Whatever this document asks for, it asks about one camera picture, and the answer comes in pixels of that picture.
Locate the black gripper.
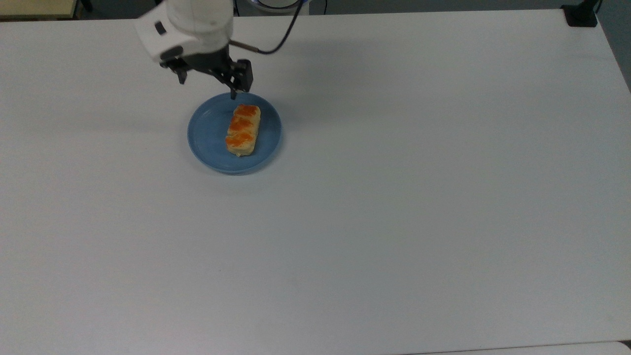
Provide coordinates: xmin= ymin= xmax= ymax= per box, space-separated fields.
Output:
xmin=160 ymin=46 xmax=255 ymax=100

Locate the orange glazed bread loaf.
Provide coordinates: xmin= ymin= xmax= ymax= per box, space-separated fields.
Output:
xmin=225 ymin=104 xmax=262 ymax=157

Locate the blue round plate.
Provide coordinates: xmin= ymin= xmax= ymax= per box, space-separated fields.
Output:
xmin=187 ymin=92 xmax=283 ymax=175

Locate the beige wooden desk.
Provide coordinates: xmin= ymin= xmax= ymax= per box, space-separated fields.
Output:
xmin=0 ymin=0 xmax=78 ymax=21

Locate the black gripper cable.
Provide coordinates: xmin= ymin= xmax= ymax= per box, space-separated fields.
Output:
xmin=230 ymin=0 xmax=305 ymax=55

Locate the black corner clamp mount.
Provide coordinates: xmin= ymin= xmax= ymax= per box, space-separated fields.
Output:
xmin=561 ymin=0 xmax=603 ymax=28

